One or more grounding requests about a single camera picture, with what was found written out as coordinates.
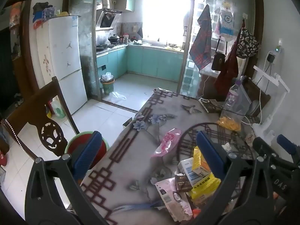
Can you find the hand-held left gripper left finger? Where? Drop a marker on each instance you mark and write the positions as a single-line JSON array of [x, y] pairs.
[[86, 150]]

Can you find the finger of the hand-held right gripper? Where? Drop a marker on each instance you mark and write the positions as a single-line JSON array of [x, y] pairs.
[[286, 143], [264, 146]]

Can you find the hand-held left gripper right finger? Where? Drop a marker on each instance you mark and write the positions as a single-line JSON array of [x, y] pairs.
[[211, 152]]

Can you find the green red plastic bin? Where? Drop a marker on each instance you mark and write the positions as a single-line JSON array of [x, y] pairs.
[[72, 141]]

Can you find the black shoulder bag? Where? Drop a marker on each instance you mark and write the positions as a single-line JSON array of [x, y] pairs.
[[218, 62]]

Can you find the green kitchen trash can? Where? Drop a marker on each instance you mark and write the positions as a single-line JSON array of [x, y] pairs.
[[108, 86]]

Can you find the yellow carton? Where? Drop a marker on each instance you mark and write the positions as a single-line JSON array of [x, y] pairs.
[[198, 161]]

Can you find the crumpled white tissue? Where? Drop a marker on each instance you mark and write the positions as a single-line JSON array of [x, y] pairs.
[[226, 146]]

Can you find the crumpled patterned wrapper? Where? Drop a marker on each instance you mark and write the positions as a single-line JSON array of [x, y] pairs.
[[249, 137]]

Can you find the white desk lamp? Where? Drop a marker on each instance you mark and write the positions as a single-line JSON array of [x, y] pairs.
[[262, 129]]

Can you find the white blue carton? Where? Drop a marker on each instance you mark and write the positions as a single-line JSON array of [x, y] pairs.
[[186, 167]]

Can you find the orange snack bag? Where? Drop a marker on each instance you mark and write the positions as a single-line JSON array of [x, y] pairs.
[[228, 123]]

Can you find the yellow snack packet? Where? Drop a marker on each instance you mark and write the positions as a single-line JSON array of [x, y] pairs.
[[204, 187]]

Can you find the brown snack packet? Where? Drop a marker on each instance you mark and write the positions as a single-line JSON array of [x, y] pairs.
[[184, 182]]

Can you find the pink plastic bag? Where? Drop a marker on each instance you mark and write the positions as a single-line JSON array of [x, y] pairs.
[[167, 140]]

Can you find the dark notebook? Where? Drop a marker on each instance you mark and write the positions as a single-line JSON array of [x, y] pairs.
[[212, 106]]

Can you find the green detergent bottle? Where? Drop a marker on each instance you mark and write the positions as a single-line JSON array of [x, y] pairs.
[[58, 110]]

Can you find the clear bag with yellow contents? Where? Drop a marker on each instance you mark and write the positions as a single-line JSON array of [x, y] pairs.
[[243, 100]]

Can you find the clear bottle purple cap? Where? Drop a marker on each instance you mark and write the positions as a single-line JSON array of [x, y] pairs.
[[232, 98]]

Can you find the white pink packet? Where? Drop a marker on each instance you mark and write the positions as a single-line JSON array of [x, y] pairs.
[[168, 192]]

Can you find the floral tablecloth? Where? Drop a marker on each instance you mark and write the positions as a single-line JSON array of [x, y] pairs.
[[145, 145]]

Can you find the clear plastic bag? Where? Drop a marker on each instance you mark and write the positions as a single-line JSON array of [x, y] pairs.
[[118, 95]]

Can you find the wooden chair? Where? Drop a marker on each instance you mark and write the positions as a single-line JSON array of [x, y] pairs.
[[25, 112]]

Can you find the blue plastic strip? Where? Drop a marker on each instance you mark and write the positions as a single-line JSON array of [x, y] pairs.
[[140, 206]]

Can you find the dark red hanging cloth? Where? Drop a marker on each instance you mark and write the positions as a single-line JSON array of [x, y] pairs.
[[228, 75]]

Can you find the black charger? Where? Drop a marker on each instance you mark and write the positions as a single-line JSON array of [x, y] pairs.
[[271, 58]]

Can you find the white refrigerator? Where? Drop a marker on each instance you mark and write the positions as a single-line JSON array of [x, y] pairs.
[[65, 51]]

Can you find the black patterned tote bag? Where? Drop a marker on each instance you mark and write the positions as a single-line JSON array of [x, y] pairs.
[[247, 43]]

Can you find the plaid hanging cloth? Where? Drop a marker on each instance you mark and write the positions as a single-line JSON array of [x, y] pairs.
[[201, 44]]

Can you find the teal kitchen cabinets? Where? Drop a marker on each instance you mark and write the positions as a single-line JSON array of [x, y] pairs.
[[152, 61]]

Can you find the black wok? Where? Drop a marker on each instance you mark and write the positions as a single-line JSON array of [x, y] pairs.
[[114, 38]]

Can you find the steel kettle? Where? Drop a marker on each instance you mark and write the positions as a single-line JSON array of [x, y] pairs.
[[126, 39]]

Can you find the range hood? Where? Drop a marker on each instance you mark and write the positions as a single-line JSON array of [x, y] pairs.
[[109, 20]]

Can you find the blue red box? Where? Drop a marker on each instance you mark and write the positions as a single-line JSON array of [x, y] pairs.
[[38, 20]]

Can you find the dark cloth bundle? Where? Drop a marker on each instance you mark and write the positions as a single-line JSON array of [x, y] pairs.
[[41, 6]]

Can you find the white wall socket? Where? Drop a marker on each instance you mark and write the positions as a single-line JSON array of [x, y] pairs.
[[277, 49]]

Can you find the cartoon wall hanging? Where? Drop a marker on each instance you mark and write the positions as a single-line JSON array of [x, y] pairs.
[[226, 21]]

